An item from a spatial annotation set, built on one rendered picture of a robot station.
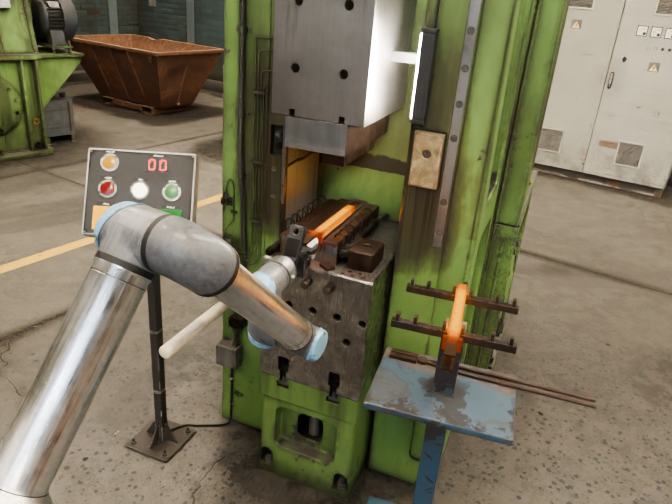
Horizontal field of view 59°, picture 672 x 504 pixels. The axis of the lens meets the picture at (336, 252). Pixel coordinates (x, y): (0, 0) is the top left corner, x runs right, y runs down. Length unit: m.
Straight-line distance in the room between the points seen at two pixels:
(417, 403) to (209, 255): 0.81
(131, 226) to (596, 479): 2.15
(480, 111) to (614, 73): 5.06
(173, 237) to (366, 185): 1.30
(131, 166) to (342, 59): 0.76
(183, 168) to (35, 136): 4.62
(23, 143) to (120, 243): 5.36
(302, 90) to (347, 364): 0.88
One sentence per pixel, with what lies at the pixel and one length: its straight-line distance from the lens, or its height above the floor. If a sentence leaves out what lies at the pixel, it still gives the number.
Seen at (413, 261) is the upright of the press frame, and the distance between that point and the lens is 1.96.
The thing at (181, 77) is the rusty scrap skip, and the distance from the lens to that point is 8.28.
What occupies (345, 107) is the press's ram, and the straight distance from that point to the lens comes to 1.74.
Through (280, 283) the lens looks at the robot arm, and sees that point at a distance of 1.59.
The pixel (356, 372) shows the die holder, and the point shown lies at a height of 0.58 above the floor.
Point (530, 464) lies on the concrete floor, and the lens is 2.71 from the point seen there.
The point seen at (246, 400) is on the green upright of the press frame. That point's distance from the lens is 2.56.
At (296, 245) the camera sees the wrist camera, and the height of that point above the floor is 1.04.
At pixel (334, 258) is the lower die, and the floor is 0.94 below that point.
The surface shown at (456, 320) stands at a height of 0.98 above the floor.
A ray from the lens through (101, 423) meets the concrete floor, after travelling 2.74.
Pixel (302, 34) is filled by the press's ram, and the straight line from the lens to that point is 1.78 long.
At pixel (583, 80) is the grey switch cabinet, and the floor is 1.04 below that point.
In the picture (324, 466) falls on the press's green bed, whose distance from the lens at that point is 2.29.
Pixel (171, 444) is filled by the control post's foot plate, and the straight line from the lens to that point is 2.58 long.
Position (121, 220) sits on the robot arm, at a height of 1.30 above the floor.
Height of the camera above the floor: 1.73
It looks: 24 degrees down
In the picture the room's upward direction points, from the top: 5 degrees clockwise
